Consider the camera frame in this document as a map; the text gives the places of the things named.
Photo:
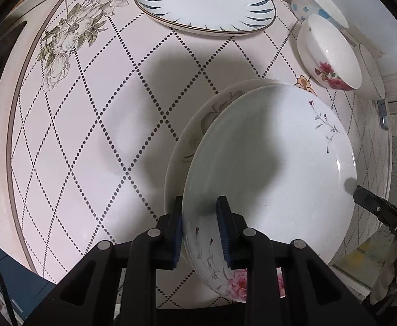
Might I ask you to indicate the plain white bowl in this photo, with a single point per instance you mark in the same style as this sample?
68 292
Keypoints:
368 78

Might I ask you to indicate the white plate with grey flower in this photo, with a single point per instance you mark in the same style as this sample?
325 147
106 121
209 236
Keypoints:
191 149

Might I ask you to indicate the white bowl with blue dots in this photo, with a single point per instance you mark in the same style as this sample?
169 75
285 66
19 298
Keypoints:
302 3

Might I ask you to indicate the floral diamond pattern tablecloth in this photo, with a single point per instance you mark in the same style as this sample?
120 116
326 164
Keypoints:
100 142

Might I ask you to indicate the white bowl with red flower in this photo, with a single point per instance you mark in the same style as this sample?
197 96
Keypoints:
320 54

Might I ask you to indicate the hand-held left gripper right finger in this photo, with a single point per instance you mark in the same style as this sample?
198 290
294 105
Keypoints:
224 231

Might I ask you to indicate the person's right hand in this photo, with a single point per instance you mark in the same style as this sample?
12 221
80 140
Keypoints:
383 278

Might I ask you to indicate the blue smartphone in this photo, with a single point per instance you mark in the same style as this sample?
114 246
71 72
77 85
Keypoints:
382 115

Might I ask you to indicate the blue cabinet front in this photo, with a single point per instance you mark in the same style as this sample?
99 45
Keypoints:
1 278

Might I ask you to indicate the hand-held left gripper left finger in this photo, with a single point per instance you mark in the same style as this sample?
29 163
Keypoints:
177 231

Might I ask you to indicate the white plate with pink flower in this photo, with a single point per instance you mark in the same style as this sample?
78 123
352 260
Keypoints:
269 142

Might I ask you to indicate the white plate with blue stripes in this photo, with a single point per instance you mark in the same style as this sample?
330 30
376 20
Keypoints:
201 0

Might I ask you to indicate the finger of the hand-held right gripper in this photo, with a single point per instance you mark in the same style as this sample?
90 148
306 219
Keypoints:
375 205

